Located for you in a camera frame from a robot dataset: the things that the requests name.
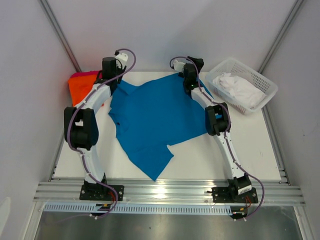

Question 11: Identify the aluminium corner post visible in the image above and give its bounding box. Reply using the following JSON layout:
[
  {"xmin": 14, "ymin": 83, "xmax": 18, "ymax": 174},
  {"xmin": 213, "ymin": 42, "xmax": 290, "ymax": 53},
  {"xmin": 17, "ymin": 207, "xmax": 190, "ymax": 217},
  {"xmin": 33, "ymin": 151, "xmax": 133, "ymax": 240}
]
[
  {"xmin": 38, "ymin": 0, "xmax": 82, "ymax": 73},
  {"xmin": 261, "ymin": 0, "xmax": 307, "ymax": 66}
]

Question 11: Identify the white t shirt in basket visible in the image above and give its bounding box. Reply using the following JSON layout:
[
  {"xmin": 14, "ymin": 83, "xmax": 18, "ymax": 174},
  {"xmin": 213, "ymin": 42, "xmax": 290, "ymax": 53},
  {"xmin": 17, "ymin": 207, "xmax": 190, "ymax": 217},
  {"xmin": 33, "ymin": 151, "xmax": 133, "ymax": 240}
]
[{"xmin": 212, "ymin": 72, "xmax": 267, "ymax": 109}]

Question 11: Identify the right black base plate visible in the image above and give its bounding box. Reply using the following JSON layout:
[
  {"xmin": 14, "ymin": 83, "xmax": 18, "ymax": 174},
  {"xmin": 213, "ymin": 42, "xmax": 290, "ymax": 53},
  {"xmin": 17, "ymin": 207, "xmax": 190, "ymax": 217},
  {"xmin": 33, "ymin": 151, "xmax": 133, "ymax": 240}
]
[{"xmin": 206, "ymin": 186, "xmax": 259, "ymax": 204}]

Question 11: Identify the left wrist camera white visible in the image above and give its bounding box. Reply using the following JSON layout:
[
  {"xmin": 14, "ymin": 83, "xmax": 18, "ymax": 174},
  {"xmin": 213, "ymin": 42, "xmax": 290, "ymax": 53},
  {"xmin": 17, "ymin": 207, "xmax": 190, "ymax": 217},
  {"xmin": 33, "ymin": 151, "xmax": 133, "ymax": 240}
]
[{"xmin": 114, "ymin": 51, "xmax": 129, "ymax": 70}]

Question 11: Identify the folded orange t shirt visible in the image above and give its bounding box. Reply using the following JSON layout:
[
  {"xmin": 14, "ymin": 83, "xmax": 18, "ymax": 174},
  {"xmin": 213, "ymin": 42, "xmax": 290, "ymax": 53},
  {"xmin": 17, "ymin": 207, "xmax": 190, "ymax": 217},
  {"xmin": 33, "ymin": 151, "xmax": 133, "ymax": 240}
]
[{"xmin": 67, "ymin": 75, "xmax": 97, "ymax": 107}]

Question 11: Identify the folded pink t shirt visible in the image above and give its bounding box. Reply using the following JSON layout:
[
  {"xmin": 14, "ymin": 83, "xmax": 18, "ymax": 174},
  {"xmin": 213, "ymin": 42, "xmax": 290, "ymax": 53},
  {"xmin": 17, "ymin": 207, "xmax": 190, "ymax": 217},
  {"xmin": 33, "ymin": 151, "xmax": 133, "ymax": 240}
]
[{"xmin": 70, "ymin": 70, "xmax": 98, "ymax": 78}]

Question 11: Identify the white plastic basket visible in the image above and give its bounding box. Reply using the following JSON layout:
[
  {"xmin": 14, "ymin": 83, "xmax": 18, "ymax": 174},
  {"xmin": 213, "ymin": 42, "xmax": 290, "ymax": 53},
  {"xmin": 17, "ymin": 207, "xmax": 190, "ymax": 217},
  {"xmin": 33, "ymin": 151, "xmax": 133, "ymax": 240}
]
[{"xmin": 205, "ymin": 58, "xmax": 278, "ymax": 115}]

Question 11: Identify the blue t shirt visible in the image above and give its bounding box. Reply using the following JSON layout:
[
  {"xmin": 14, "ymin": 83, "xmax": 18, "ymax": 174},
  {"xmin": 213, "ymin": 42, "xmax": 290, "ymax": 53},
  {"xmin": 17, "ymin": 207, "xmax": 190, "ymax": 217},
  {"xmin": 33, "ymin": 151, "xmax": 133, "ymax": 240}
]
[{"xmin": 109, "ymin": 74, "xmax": 207, "ymax": 181}]

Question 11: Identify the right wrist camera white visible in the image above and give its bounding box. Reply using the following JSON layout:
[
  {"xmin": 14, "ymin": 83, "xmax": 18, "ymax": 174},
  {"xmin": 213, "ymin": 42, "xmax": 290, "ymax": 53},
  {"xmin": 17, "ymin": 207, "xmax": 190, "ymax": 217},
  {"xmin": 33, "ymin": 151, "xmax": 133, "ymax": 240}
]
[{"xmin": 171, "ymin": 59, "xmax": 186, "ymax": 73}]

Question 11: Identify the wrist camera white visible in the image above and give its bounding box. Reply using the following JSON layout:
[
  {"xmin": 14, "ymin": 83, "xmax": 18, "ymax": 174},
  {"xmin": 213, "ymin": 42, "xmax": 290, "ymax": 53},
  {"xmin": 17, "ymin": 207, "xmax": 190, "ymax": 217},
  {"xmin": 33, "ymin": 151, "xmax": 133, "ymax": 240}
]
[
  {"xmin": 114, "ymin": 51, "xmax": 129, "ymax": 70},
  {"xmin": 171, "ymin": 59, "xmax": 186, "ymax": 73}
]

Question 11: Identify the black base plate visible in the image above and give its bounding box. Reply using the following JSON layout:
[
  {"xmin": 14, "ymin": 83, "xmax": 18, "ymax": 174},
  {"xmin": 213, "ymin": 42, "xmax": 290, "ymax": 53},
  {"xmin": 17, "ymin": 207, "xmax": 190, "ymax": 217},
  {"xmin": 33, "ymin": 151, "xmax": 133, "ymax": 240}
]
[
  {"xmin": 206, "ymin": 186, "xmax": 259, "ymax": 204},
  {"xmin": 79, "ymin": 184, "xmax": 116, "ymax": 202}
]

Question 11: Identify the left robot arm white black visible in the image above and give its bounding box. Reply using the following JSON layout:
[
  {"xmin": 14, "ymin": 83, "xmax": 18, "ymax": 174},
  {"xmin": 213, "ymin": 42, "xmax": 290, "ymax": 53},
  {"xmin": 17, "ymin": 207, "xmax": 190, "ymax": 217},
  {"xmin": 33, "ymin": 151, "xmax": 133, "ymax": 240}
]
[{"xmin": 64, "ymin": 53, "xmax": 128, "ymax": 200}]

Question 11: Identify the right aluminium corner post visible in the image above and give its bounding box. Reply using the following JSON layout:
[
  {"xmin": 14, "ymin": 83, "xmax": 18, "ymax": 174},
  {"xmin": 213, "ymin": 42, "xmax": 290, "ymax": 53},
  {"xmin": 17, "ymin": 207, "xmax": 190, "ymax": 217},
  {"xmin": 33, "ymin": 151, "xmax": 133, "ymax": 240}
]
[{"xmin": 261, "ymin": 0, "xmax": 307, "ymax": 66}]

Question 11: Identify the left aluminium corner post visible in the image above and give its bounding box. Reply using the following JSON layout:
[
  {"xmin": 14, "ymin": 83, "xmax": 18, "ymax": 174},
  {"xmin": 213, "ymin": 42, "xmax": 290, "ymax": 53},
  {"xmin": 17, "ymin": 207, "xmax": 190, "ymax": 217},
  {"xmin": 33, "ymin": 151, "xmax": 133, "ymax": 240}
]
[{"xmin": 38, "ymin": 0, "xmax": 82, "ymax": 73}]

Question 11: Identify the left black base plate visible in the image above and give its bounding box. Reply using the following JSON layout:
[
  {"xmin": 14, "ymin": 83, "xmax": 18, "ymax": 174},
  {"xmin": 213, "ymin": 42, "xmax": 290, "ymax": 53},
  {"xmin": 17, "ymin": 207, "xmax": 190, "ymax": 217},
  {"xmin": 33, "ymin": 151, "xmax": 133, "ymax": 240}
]
[{"xmin": 79, "ymin": 184, "xmax": 116, "ymax": 202}]

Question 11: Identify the white slotted cable duct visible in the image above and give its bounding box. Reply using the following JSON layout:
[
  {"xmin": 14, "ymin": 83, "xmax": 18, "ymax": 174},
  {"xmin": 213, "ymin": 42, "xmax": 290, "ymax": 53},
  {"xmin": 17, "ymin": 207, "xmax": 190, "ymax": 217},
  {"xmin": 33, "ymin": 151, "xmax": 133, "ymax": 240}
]
[{"xmin": 43, "ymin": 202, "xmax": 232, "ymax": 216}]

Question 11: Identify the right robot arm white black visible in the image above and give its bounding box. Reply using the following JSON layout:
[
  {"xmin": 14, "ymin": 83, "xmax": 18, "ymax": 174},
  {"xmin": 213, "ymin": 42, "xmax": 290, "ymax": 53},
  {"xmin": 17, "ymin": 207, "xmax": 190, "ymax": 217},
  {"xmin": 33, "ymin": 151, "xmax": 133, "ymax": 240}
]
[{"xmin": 170, "ymin": 57, "xmax": 252, "ymax": 202}]

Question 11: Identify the aluminium mounting rail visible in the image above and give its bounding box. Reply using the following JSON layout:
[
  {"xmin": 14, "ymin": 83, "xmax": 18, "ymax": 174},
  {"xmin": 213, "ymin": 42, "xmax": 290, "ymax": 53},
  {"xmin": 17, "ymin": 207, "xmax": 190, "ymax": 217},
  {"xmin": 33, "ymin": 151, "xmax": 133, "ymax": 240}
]
[{"xmin": 33, "ymin": 178, "xmax": 306, "ymax": 206}]

